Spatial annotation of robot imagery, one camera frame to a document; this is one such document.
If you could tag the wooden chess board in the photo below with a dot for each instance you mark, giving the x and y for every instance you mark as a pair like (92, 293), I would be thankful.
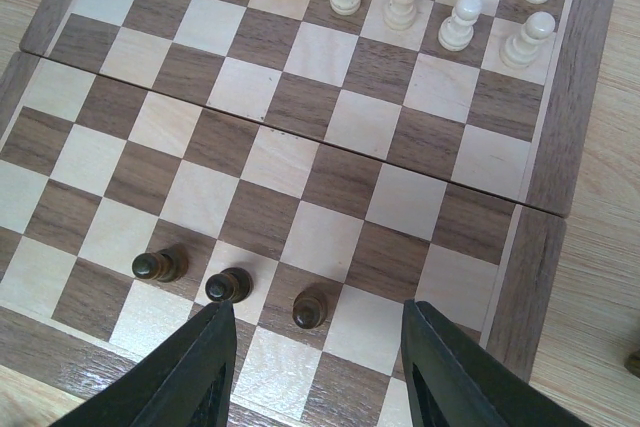
(435, 185)

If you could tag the dark piece right low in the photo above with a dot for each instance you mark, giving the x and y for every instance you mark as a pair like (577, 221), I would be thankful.
(632, 363)

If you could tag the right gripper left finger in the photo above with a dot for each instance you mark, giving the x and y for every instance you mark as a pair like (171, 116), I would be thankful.
(185, 381)

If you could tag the dark pawn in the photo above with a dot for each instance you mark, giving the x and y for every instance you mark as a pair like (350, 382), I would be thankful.
(166, 265)
(233, 284)
(310, 308)

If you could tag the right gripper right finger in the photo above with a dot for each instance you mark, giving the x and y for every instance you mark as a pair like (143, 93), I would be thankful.
(452, 381)

